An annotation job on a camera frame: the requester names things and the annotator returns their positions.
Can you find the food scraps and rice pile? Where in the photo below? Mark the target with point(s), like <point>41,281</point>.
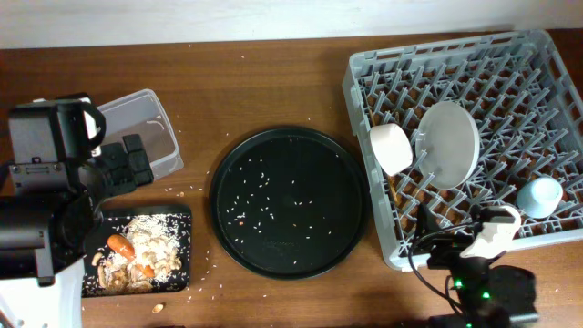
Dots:
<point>150,255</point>

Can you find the wooden chopstick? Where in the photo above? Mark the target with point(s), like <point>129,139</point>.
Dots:
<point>392,187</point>

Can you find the pale blue plate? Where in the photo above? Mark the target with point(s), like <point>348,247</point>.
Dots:
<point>449,138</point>

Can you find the light blue cup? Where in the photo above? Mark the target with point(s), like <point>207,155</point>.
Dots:
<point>540,197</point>

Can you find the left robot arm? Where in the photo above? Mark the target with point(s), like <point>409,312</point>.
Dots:
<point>62,172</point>

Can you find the peanut on table front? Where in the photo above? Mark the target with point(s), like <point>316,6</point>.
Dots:
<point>158,308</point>

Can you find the orange carrot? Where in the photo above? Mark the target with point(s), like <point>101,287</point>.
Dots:
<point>122,246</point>

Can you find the grey dishwasher rack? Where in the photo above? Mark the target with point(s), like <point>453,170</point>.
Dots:
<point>528,114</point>

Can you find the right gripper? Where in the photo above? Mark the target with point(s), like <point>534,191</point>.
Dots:
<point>454,242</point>

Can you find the clear plastic bin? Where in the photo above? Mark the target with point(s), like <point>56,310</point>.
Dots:
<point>142,113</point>

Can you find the pink bowl with food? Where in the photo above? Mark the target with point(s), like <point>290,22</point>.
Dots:
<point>406,153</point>

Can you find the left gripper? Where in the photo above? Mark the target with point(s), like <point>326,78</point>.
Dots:
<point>125,179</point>

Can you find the black rectangular tray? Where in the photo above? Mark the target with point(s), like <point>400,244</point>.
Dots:
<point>182,246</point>

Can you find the round black serving tray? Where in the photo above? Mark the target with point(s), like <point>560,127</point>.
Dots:
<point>289,203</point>

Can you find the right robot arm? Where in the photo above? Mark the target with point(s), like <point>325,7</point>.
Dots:
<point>479,293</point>

